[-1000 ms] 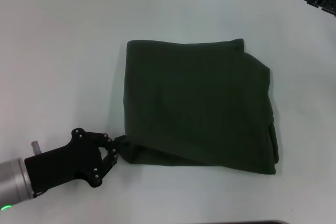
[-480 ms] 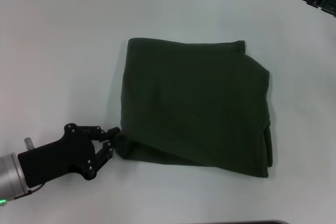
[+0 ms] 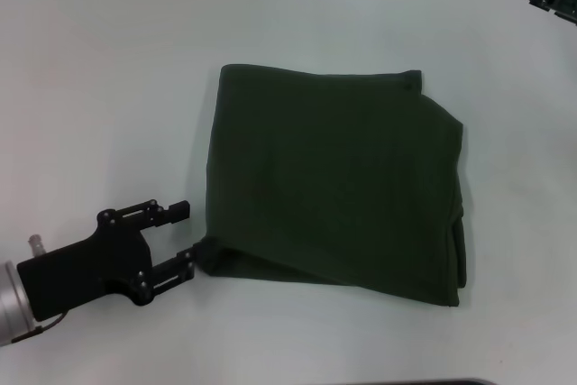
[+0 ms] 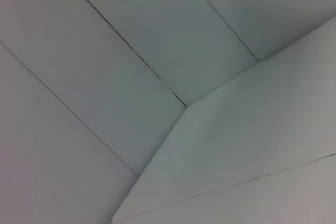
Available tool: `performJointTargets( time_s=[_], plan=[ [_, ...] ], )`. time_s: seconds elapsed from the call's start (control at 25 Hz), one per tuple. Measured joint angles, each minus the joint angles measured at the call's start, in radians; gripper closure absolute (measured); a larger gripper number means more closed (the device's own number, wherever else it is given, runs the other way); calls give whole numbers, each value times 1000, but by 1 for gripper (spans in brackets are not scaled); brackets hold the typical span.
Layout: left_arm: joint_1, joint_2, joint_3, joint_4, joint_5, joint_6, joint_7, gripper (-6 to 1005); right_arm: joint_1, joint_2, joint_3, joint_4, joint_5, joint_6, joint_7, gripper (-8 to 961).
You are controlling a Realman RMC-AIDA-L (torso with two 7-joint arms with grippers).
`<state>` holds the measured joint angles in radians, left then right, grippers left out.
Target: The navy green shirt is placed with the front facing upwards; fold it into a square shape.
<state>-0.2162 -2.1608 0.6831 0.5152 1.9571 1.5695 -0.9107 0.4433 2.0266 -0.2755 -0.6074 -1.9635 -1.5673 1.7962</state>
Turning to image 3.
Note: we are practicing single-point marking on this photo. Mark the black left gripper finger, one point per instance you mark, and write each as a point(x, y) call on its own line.
point(173, 272)
point(153, 213)

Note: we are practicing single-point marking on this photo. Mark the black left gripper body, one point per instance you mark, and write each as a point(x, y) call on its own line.
point(85, 268)

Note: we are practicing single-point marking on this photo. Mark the dark green printed t-shirt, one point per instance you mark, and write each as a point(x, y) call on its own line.
point(338, 177)

